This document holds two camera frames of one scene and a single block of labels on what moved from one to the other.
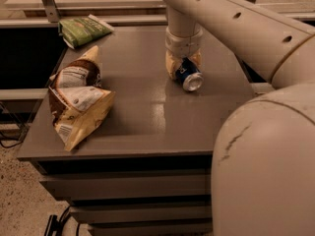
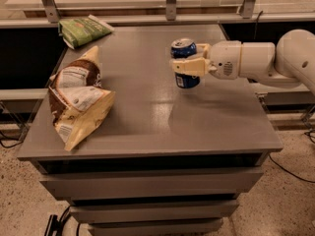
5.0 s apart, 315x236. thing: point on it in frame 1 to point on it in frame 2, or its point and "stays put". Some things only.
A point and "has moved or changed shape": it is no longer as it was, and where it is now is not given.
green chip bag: x=76 y=31 stays put
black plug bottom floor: x=54 y=226 stays put
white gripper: x=182 y=42 to x=223 y=60
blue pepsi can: x=190 y=77 has moved or changed shape
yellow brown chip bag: x=77 y=99 stays put
